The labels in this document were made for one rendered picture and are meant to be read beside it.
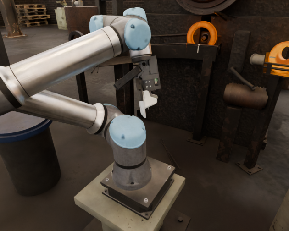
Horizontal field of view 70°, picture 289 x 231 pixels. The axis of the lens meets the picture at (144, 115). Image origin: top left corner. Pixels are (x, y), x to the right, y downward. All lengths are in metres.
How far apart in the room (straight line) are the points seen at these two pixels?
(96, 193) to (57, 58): 0.54
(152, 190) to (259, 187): 0.81
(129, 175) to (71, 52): 0.44
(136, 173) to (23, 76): 0.45
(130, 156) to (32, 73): 0.37
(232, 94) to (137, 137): 0.75
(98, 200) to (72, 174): 0.59
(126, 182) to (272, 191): 0.94
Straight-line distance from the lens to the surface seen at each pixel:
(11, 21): 7.95
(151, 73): 0.71
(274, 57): 1.25
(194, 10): 1.40
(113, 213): 0.80
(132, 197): 0.75
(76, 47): 0.51
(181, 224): 1.12
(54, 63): 0.50
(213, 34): 1.40
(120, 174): 0.74
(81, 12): 3.95
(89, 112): 0.71
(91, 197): 0.86
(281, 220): 1.13
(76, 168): 1.44
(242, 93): 1.26
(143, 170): 0.74
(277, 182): 1.52
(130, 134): 0.64
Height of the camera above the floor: 0.94
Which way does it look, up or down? 29 degrees down
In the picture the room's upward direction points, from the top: straight up
